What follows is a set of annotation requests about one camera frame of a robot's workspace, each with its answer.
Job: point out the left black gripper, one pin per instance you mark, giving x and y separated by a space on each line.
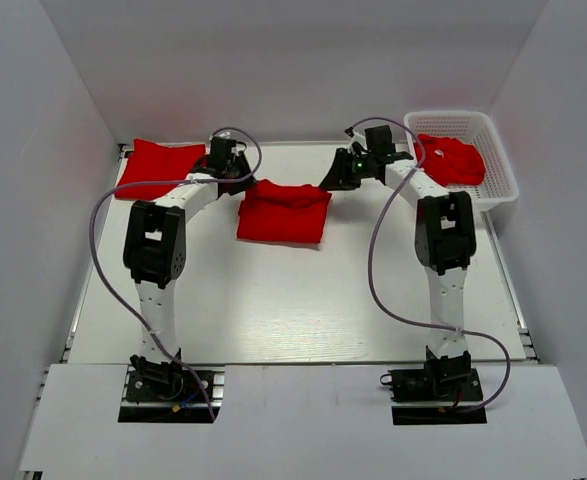
240 160

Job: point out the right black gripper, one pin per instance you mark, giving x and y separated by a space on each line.
339 178

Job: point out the red t shirt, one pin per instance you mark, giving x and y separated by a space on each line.
151 162
272 213
448 161

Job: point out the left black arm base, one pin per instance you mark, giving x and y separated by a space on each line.
145 401

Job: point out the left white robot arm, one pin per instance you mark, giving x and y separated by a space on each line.
155 254

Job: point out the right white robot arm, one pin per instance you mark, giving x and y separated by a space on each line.
445 243

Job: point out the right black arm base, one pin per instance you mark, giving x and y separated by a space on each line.
415 402

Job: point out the folded red t shirt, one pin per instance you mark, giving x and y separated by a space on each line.
151 162

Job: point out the red t shirt in basket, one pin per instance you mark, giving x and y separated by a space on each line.
448 161

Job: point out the white plastic basket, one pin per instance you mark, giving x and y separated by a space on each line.
476 129

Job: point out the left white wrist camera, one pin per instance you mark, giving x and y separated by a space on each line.
222 135

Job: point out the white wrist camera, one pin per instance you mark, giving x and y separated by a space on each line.
357 141
222 135

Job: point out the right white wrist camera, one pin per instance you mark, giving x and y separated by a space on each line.
357 141

